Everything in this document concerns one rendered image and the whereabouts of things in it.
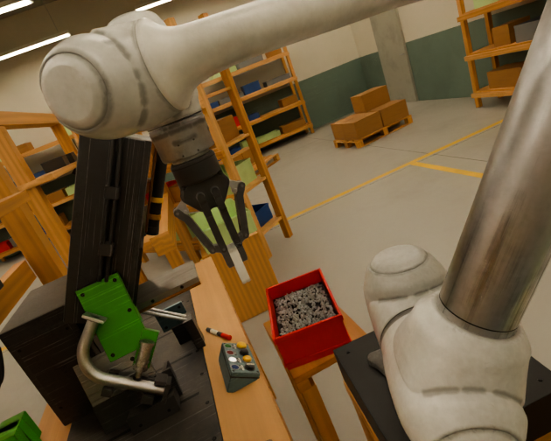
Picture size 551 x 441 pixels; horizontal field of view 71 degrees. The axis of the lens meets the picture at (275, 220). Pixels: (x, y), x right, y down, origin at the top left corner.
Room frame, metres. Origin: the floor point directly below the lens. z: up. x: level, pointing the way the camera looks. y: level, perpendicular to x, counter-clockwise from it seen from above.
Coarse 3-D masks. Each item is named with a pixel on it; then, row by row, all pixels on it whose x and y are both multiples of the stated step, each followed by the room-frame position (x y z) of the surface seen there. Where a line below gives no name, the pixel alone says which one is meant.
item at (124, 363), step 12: (96, 360) 0.92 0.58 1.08; (108, 360) 0.93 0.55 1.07; (120, 360) 0.93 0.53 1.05; (132, 360) 0.93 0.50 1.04; (120, 372) 0.92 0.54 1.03; (132, 372) 0.92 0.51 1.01; (144, 372) 0.92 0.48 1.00; (84, 384) 0.91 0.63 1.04; (96, 384) 0.90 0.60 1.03; (96, 396) 0.90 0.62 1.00
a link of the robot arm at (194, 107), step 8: (120, 16) 0.60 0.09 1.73; (128, 16) 0.60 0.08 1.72; (136, 16) 0.60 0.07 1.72; (144, 16) 0.61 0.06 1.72; (152, 16) 0.62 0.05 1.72; (112, 24) 0.61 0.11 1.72; (192, 96) 0.61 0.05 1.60; (192, 104) 0.61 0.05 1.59; (184, 112) 0.60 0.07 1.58; (192, 112) 0.61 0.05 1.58; (168, 120) 0.59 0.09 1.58; (176, 120) 0.59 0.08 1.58
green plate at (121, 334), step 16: (96, 288) 0.97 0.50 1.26; (112, 288) 0.97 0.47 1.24; (96, 304) 0.96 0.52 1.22; (112, 304) 0.96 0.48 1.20; (128, 304) 0.96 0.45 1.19; (112, 320) 0.95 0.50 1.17; (128, 320) 0.95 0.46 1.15; (112, 336) 0.93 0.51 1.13; (128, 336) 0.93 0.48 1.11; (112, 352) 0.92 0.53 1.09; (128, 352) 0.92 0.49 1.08
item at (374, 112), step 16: (352, 96) 7.40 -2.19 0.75; (368, 96) 7.09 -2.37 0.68; (384, 96) 7.16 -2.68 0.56; (368, 112) 6.91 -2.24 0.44; (384, 112) 6.70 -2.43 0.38; (400, 112) 6.78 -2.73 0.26; (336, 128) 7.07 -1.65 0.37; (352, 128) 6.55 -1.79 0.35; (368, 128) 6.58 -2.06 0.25; (384, 128) 6.65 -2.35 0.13; (400, 128) 6.74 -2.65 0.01; (336, 144) 7.18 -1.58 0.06; (352, 144) 6.85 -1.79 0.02
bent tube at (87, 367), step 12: (96, 324) 0.92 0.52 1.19; (84, 336) 0.90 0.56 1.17; (84, 348) 0.89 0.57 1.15; (84, 360) 0.88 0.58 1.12; (84, 372) 0.87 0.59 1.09; (96, 372) 0.88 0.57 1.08; (108, 384) 0.87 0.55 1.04; (120, 384) 0.87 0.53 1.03; (132, 384) 0.87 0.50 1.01; (144, 384) 0.87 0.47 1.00
